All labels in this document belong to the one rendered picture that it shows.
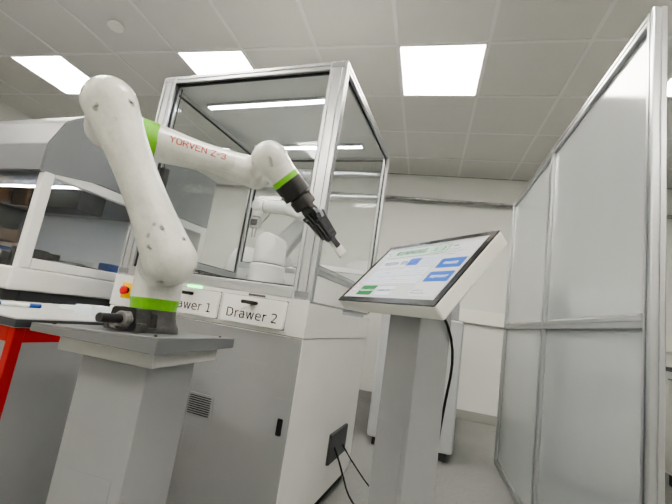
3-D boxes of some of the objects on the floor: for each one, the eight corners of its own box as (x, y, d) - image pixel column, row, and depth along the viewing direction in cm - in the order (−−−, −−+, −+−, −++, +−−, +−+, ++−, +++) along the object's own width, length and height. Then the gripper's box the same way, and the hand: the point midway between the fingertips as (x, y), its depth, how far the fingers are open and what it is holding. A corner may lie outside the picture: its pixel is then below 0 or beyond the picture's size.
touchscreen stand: (315, 796, 73) (383, 272, 89) (256, 614, 113) (311, 277, 129) (499, 715, 93) (526, 303, 110) (394, 586, 134) (425, 299, 150)
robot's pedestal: (68, 748, 74) (156, 352, 87) (-42, 688, 81) (53, 332, 94) (167, 631, 103) (222, 346, 115) (79, 595, 110) (140, 331, 123)
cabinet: (268, 575, 130) (306, 339, 143) (63, 485, 166) (108, 303, 179) (349, 478, 218) (368, 338, 231) (204, 433, 254) (227, 314, 267)
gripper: (315, 185, 115) (360, 246, 120) (299, 194, 126) (341, 250, 132) (297, 199, 112) (344, 261, 117) (283, 207, 123) (327, 263, 129)
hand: (337, 247), depth 123 cm, fingers closed
